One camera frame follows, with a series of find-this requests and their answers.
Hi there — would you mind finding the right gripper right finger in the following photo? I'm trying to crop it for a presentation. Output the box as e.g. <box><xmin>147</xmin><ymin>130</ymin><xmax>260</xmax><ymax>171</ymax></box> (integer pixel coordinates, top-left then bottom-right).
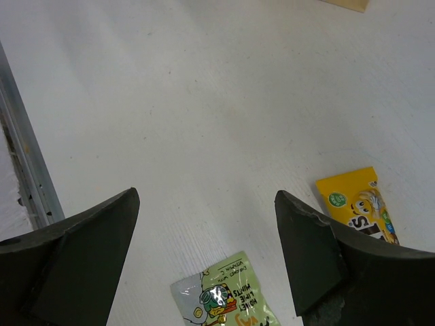
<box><xmin>275</xmin><ymin>190</ymin><xmax>434</xmax><ymax>325</ymax></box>

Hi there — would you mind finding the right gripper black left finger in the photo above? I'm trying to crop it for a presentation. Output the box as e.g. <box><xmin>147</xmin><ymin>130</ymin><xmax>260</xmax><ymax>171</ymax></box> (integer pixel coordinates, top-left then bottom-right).
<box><xmin>1</xmin><ymin>187</ymin><xmax>140</xmax><ymax>325</ymax></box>

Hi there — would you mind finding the yellow M&M candy pack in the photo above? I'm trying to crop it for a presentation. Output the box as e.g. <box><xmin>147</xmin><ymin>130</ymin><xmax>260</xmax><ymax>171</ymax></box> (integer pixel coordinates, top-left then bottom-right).
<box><xmin>315</xmin><ymin>167</ymin><xmax>400</xmax><ymax>245</ymax></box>

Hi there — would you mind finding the brown paper bag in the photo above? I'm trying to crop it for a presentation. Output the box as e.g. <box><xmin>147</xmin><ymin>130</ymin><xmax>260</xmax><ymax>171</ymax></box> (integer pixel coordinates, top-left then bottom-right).
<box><xmin>322</xmin><ymin>0</ymin><xmax>370</xmax><ymax>13</ymax></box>

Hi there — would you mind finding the right green Himalaya sachet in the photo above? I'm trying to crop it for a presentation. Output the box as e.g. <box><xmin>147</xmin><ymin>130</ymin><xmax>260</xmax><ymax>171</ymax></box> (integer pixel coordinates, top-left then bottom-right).
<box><xmin>170</xmin><ymin>251</ymin><xmax>280</xmax><ymax>326</ymax></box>

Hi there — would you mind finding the aluminium table front rail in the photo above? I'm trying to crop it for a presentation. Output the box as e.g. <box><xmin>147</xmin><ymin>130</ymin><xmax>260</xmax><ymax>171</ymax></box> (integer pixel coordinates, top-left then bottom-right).
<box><xmin>1</xmin><ymin>49</ymin><xmax>65</xmax><ymax>229</ymax></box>

